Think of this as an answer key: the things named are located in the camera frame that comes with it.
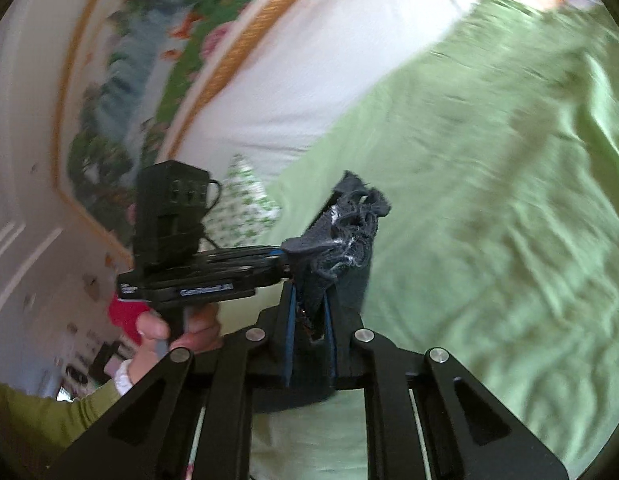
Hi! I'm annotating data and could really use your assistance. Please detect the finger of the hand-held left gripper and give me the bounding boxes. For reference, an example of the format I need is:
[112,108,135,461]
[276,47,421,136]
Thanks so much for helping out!
[200,245,290,262]
[200,260,293,283]

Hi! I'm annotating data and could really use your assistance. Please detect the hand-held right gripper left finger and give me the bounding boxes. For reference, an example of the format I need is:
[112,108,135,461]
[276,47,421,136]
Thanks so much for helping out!
[50,282,297,480]

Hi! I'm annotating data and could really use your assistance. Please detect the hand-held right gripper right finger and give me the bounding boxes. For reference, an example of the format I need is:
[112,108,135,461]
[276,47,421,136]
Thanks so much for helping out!
[323,287,570,480]

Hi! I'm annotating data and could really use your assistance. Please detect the dark grey pants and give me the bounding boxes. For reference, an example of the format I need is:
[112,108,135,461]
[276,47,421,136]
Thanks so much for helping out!
[250,170,393,413]

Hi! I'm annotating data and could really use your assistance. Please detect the person's left forearm green sleeve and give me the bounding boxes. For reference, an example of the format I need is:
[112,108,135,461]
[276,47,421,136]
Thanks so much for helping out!
[0,359,136,480]

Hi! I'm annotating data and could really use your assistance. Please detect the person's left hand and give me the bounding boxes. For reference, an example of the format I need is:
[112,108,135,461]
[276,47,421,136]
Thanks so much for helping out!
[128,304,224,394]

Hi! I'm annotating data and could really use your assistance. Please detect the white green floral pillow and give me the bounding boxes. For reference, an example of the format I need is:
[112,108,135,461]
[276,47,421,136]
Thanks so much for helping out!
[208,154,283,251]

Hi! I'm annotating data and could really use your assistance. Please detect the red cloth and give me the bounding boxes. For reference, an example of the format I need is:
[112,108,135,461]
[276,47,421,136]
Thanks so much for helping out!
[108,292,148,347]

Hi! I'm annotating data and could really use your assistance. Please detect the green bed sheet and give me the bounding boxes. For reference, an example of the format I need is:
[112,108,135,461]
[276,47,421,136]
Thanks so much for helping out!
[210,0,619,480]

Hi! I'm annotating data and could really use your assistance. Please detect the black cable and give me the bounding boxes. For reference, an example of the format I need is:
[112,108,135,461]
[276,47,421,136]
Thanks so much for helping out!
[200,178,223,251]

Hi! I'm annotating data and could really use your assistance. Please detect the gold framed landscape wall picture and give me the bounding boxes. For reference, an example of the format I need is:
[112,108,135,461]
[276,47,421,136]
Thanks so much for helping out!
[50,0,340,261]

